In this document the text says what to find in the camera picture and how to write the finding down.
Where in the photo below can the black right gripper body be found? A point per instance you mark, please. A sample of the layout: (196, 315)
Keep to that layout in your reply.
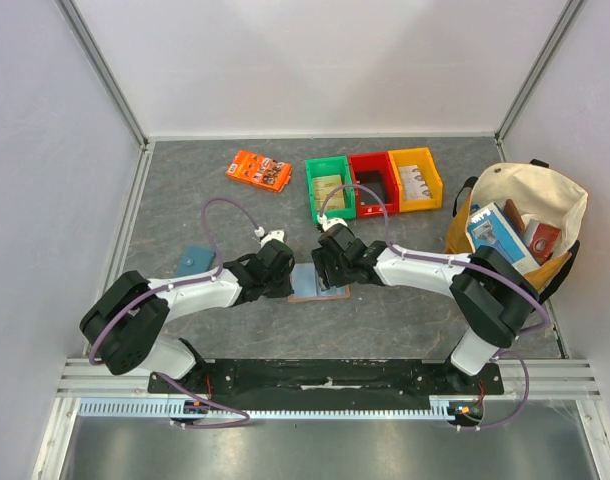
(320, 267)

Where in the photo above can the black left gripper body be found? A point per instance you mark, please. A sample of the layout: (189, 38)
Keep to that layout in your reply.
(278, 285)

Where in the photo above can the gold cards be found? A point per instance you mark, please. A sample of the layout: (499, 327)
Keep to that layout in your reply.
(323, 186)

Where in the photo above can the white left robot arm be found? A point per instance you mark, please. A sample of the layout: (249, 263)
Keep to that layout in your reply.
(124, 327)

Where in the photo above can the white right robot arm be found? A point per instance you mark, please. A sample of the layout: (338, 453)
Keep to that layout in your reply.
(493, 297)

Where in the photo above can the teal card wallet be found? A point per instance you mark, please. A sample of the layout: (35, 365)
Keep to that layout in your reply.
(195, 260)

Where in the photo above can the black card in red bin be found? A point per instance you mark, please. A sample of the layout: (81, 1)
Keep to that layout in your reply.
(372, 180)

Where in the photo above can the white cards in yellow bin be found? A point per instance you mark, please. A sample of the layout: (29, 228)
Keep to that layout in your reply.
(413, 184)

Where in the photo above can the green plastic bin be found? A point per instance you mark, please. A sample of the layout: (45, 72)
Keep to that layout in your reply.
(329, 166)

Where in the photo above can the red plastic bin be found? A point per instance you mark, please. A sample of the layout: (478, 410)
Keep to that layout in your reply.
(376, 161)

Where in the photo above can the orange snack box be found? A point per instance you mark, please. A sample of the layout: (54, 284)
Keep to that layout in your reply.
(259, 171)

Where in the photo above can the yellow plastic bin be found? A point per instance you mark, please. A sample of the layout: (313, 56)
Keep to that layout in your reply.
(423, 158)

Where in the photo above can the blue razor box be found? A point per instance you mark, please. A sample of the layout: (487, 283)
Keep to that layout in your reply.
(488, 226)

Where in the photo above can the brown wallet in bag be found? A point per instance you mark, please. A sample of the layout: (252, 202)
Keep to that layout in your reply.
(513, 215)

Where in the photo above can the red box in bag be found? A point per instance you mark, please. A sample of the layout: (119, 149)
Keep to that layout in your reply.
(540, 239)

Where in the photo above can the cream and mustard tote bag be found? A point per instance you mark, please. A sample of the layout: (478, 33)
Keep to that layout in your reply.
(539, 193)

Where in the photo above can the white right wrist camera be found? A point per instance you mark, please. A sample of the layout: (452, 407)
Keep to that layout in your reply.
(325, 223)

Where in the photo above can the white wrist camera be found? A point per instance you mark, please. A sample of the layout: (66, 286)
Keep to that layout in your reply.
(264, 236)
(325, 223)

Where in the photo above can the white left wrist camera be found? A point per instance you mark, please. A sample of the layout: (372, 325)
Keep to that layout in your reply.
(264, 236)

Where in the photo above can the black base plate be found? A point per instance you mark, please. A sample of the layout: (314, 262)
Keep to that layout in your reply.
(334, 384)

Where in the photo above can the aluminium corner post left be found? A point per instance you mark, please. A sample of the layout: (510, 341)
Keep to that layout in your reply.
(91, 49)

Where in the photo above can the aluminium corner post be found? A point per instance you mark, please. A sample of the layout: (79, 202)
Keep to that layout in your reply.
(546, 54)
(91, 49)

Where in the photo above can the aluminium corner post right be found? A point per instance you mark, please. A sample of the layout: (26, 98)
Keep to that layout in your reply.
(546, 54)

